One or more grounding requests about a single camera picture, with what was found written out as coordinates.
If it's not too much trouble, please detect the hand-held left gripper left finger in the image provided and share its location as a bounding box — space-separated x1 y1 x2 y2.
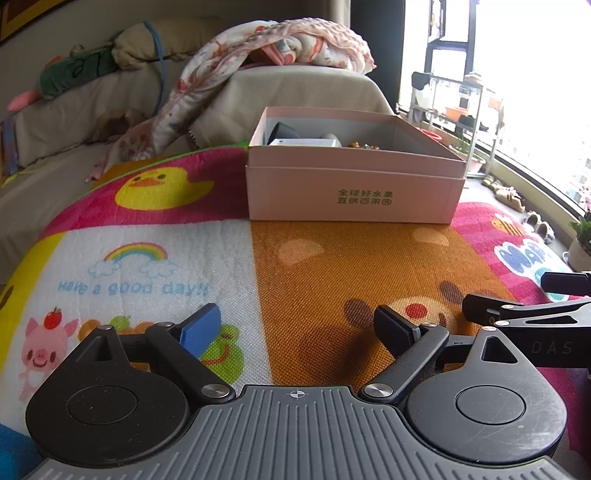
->
76 302 236 406

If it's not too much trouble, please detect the beige covered sofa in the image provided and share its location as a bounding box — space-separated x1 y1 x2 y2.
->
0 16 398 287

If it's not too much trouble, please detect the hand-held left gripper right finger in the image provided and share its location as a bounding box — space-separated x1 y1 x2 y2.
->
362 305 539 407

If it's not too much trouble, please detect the brown plush toy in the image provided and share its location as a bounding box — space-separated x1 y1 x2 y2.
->
92 108 144 141

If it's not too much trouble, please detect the green plush toy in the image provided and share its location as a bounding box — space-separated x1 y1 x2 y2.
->
7 44 123 114

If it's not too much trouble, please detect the dark curtain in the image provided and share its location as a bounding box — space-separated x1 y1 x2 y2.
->
351 0 432 116

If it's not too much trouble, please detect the pink cardboard box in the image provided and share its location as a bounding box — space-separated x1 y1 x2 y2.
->
245 106 467 225

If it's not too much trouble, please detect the black and white cloth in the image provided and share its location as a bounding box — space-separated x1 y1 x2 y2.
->
411 71 432 123

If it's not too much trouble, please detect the green potted plant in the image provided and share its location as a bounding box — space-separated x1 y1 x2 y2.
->
455 138 485 171

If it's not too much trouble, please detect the purple flower potted plant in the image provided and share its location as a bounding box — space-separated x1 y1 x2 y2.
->
562 185 591 273

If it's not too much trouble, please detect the hanging dark picture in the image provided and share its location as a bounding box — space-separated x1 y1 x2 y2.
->
427 0 446 42

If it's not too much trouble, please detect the wall picture frame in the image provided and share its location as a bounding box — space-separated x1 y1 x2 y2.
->
0 0 61 44

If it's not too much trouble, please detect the black object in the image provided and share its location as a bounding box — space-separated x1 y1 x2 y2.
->
268 121 301 140

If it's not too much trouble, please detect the colourful cartoon play mat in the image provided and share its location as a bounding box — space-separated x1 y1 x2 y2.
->
0 147 591 480

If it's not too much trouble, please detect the colourful book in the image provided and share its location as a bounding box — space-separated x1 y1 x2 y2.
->
0 117 21 178

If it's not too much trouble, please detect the beige pillow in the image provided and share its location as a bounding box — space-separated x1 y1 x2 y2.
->
112 17 222 70

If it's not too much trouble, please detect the black window frame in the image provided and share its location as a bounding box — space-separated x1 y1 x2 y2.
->
425 0 591 222

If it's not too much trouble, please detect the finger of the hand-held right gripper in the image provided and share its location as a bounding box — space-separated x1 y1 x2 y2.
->
541 271 591 294
462 293 591 326

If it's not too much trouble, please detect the pink printed blanket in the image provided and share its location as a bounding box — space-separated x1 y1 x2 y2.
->
85 17 376 181

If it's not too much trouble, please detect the metal storage rack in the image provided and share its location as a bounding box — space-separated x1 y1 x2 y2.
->
409 71 506 174

